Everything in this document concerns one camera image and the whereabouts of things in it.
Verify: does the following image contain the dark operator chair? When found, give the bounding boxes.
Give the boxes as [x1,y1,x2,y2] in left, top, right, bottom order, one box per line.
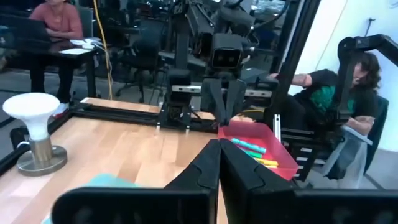
[362,95,390,175]

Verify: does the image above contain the white paper sheet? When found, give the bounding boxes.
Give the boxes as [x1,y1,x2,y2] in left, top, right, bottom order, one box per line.
[58,47,91,56]

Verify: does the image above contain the yellow hanging cable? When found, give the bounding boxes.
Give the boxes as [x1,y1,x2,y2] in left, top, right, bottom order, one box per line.
[92,0,114,101]

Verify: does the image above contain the grey laptop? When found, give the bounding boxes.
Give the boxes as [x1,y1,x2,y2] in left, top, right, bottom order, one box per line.
[0,14,52,47]

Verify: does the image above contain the black aluminium table frame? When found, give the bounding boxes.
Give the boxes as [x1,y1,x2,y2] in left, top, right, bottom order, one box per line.
[0,97,282,175]

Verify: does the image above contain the thick yellow highlighter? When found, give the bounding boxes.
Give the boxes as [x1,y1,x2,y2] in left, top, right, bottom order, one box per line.
[253,157,280,167]

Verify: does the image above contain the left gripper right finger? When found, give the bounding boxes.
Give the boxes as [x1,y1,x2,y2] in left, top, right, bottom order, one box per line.
[219,139,398,224]

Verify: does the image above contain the black office desk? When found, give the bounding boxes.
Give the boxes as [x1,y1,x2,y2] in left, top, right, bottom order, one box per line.
[0,36,99,99]

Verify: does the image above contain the green translucent bin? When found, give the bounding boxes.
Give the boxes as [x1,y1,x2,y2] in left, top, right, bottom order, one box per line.
[41,173,139,224]

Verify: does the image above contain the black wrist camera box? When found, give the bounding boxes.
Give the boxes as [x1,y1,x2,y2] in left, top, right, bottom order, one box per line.
[210,33,244,70]

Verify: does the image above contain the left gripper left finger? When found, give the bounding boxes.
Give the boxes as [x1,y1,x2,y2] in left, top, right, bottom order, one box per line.
[51,139,221,224]

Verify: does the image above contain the teal marker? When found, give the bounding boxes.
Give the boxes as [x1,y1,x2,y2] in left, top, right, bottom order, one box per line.
[230,138,267,155]

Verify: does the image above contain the person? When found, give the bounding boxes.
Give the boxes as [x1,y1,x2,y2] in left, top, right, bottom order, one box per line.
[269,51,384,189]
[29,0,85,116]

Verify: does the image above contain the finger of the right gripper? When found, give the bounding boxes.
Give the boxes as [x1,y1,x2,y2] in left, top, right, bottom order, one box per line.
[224,78,248,124]
[201,77,227,126]

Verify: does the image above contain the black frame upright post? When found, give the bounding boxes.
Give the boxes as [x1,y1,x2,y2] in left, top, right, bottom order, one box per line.
[263,0,322,127]

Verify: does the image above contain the green marker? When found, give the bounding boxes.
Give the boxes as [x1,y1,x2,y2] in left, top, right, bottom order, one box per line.
[239,147,264,159]

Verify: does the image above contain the red translucent bin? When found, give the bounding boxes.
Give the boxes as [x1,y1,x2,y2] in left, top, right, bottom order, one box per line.
[217,120,300,182]

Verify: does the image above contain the white-topped metal stand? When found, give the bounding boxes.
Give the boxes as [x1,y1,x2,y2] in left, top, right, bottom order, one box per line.
[2,92,68,177]

